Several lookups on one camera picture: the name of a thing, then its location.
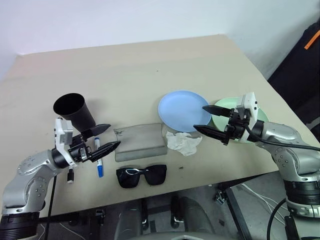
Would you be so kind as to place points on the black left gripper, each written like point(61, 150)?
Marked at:
point(79, 152)

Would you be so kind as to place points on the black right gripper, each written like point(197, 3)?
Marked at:
point(235, 130)

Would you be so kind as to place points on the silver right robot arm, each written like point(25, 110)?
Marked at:
point(282, 135)

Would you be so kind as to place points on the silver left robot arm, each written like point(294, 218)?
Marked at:
point(27, 175)

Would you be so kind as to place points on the blue and white marker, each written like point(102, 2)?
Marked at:
point(100, 168)

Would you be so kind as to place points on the blue plate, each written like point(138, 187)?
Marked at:
point(181, 110)

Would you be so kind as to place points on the black plastic cup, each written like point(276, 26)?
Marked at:
point(75, 117)

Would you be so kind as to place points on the crumpled white tissue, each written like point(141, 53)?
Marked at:
point(183, 144)

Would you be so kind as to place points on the grey folded cloth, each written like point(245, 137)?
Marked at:
point(140, 143)

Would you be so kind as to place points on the black sunglasses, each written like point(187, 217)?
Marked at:
point(155, 175)

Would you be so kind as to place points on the metal table clamp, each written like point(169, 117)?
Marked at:
point(219, 196)

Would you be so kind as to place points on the black bag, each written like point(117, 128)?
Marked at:
point(297, 75)

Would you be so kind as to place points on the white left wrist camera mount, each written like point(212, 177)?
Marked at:
point(60, 130)

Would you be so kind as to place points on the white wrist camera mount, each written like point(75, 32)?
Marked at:
point(250, 100)
point(60, 130)

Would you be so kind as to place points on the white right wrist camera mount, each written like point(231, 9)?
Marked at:
point(250, 100)

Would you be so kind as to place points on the black metal table frame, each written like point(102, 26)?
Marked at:
point(235, 207)

